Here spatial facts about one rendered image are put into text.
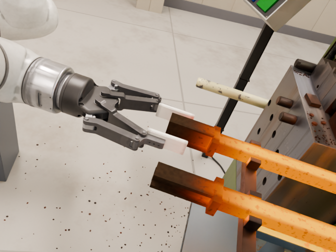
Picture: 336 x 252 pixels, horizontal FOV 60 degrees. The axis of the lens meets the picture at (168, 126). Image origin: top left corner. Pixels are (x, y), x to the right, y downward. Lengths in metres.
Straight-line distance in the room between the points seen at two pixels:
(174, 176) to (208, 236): 0.32
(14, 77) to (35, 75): 0.03
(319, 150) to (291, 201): 0.20
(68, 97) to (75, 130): 1.31
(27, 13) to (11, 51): 0.60
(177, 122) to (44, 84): 0.23
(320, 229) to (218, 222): 0.32
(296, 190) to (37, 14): 0.98
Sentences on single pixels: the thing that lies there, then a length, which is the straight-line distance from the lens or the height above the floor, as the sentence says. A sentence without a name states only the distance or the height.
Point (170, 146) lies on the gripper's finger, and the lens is 0.49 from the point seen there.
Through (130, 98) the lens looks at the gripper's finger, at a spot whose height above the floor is 0.96.
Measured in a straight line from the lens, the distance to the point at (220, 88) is 1.29.
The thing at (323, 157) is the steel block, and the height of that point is 0.88.
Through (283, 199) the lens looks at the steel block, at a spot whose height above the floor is 0.70.
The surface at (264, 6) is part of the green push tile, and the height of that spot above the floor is 0.99.
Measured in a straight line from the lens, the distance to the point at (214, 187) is 0.43.
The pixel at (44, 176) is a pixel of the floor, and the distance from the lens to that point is 1.61.
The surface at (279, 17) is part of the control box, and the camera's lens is 1.21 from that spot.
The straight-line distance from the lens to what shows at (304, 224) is 0.48.
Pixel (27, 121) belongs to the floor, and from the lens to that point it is 1.88.
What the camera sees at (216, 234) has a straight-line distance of 0.74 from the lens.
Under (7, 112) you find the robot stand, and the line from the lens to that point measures 1.45.
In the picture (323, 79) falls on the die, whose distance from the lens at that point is 0.94.
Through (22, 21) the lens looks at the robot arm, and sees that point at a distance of 1.15.
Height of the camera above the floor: 1.28
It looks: 41 degrees down
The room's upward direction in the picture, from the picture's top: 19 degrees clockwise
